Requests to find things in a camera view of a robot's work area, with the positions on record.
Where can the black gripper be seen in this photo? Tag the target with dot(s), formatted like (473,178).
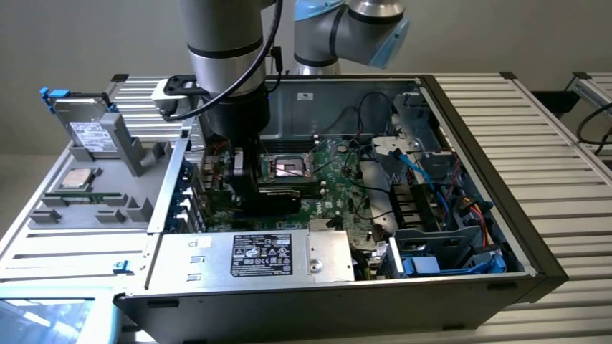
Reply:
(236,114)

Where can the black graphics card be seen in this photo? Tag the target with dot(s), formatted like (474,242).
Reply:
(281,204)

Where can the hard disk with white label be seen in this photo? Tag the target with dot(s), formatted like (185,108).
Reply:
(82,125)

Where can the green motherboard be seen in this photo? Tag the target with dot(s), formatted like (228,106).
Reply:
(336,200)

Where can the green RAM stick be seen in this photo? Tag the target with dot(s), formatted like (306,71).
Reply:
(81,196)

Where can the blue disk bay carrier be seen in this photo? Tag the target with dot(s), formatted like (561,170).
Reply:
(420,266)

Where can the open black PC case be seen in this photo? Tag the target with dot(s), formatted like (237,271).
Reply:
(334,311)

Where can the silver power supply unit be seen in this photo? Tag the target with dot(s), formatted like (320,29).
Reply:
(214,258)

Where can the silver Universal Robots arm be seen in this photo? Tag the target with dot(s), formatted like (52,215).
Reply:
(224,43)

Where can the small silver heat sink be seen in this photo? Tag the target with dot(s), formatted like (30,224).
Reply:
(325,225)

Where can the CPU socket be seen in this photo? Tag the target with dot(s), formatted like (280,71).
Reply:
(289,167)

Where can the white plastic drive latch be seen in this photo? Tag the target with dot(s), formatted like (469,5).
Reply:
(389,145)

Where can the aluminium frame rail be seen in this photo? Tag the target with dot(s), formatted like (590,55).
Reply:
(590,87)

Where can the blue plastic clip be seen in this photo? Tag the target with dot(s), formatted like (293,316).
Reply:
(54,92)
(121,266)

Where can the grey parts rack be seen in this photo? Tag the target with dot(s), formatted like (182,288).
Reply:
(102,200)

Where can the silver CPU chip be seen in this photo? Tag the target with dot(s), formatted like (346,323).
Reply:
(78,179)

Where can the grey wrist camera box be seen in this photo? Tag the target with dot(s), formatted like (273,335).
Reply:
(166,94)

